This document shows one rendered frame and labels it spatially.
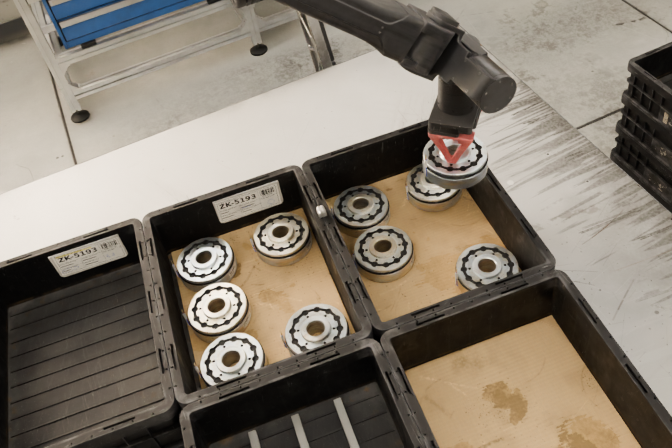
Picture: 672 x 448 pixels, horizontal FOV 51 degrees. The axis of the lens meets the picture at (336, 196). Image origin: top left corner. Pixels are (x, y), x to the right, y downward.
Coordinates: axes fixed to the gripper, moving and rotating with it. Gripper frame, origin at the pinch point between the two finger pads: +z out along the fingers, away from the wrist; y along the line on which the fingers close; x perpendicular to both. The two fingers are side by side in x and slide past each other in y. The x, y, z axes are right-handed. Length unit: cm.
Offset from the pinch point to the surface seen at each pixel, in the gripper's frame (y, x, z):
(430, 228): 0.3, 3.9, 20.8
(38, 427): -52, 54, 24
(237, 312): -26.5, 30.2, 19.5
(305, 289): -17.6, 21.7, 21.9
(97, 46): 110, 167, 79
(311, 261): -11.6, 22.8, 21.8
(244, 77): 137, 119, 106
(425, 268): -8.7, 2.6, 20.9
